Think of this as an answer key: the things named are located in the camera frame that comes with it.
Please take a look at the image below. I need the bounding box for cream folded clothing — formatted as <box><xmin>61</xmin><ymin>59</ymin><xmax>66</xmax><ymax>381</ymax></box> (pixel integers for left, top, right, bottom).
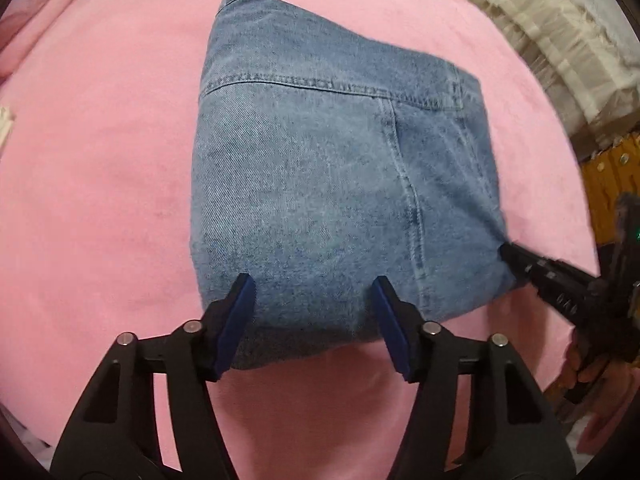
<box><xmin>0</xmin><ymin>105</ymin><xmax>16</xmax><ymax>148</ymax></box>

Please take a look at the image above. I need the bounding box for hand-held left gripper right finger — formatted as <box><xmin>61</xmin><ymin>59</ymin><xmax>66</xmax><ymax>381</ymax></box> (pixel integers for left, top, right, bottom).
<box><xmin>371</xmin><ymin>275</ymin><xmax>581</xmax><ymax>480</ymax></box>

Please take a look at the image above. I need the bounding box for cream ruffled lace cover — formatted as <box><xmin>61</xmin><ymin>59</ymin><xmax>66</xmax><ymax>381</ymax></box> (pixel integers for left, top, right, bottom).
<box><xmin>420</xmin><ymin>0</ymin><xmax>640</xmax><ymax>136</ymax></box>

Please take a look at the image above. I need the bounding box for person's right forearm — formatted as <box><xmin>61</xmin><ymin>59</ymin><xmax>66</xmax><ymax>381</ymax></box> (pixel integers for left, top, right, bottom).
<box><xmin>575</xmin><ymin>377</ymin><xmax>640</xmax><ymax>461</ymax></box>

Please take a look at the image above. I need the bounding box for pink folded quilt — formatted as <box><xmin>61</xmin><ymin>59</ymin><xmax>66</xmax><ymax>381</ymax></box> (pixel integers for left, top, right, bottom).
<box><xmin>0</xmin><ymin>0</ymin><xmax>83</xmax><ymax>78</ymax></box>

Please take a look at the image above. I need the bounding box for blue denim jacket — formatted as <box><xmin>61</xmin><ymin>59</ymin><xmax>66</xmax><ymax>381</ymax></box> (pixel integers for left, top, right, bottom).
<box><xmin>190</xmin><ymin>0</ymin><xmax>518</xmax><ymax>373</ymax></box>

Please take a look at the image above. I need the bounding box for wooden cabinet with round knobs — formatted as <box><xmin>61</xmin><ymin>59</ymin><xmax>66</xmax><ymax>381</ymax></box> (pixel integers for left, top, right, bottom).
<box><xmin>577</xmin><ymin>132</ymin><xmax>640</xmax><ymax>276</ymax></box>

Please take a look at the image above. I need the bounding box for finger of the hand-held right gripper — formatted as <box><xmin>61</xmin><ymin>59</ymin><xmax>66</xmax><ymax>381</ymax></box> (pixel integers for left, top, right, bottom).
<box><xmin>520</xmin><ymin>269</ymin><xmax>594</xmax><ymax>320</ymax></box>
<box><xmin>500</xmin><ymin>241</ymin><xmax>603</xmax><ymax>292</ymax></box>

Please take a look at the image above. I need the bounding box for person's right hand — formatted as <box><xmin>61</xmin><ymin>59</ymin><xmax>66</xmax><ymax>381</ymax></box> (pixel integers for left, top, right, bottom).
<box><xmin>565</xmin><ymin>332</ymin><xmax>623</xmax><ymax>393</ymax></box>

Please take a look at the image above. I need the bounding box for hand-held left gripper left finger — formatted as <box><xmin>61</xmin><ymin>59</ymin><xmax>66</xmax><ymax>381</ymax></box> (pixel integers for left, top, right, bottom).
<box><xmin>50</xmin><ymin>272</ymin><xmax>257</xmax><ymax>480</ymax></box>

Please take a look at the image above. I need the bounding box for pink plush bed blanket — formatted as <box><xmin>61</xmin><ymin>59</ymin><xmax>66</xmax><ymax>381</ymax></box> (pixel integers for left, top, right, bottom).
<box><xmin>0</xmin><ymin>0</ymin><xmax>601</xmax><ymax>476</ymax></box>

